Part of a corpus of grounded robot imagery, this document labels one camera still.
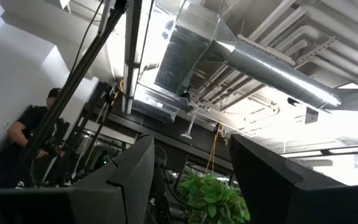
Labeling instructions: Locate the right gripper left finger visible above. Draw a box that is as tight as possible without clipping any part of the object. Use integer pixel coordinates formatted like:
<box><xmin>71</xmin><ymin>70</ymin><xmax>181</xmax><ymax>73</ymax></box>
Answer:
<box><xmin>73</xmin><ymin>135</ymin><xmax>155</xmax><ymax>224</ymax></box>

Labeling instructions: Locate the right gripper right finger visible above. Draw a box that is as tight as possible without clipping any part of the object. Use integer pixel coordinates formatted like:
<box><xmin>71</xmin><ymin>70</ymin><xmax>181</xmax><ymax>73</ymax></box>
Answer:
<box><xmin>230</xmin><ymin>134</ymin><xmax>303</xmax><ymax>224</ymax></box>

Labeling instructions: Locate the green leafy plant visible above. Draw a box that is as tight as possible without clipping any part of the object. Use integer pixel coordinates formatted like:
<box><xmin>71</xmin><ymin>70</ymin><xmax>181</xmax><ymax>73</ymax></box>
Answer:
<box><xmin>177</xmin><ymin>170</ymin><xmax>251</xmax><ymax>224</ymax></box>

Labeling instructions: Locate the person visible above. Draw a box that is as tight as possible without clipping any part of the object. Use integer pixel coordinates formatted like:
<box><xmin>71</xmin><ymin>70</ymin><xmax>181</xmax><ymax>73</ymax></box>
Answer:
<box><xmin>0</xmin><ymin>88</ymin><xmax>67</xmax><ymax>187</ymax></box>

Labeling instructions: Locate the yellow hanging cable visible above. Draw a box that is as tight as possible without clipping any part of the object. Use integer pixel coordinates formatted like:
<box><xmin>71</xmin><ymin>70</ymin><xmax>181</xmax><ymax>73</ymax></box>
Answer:
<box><xmin>204</xmin><ymin>114</ymin><xmax>225</xmax><ymax>175</ymax></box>

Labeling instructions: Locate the silver ventilation duct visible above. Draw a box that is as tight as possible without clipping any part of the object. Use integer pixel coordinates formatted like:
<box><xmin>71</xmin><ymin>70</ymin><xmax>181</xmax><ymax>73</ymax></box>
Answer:
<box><xmin>154</xmin><ymin>0</ymin><xmax>343</xmax><ymax>110</ymax></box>

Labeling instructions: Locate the black aluminium table frame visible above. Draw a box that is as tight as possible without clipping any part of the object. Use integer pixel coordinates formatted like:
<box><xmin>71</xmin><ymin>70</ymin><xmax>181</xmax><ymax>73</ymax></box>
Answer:
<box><xmin>20</xmin><ymin>0</ymin><xmax>129</xmax><ymax>175</ymax></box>

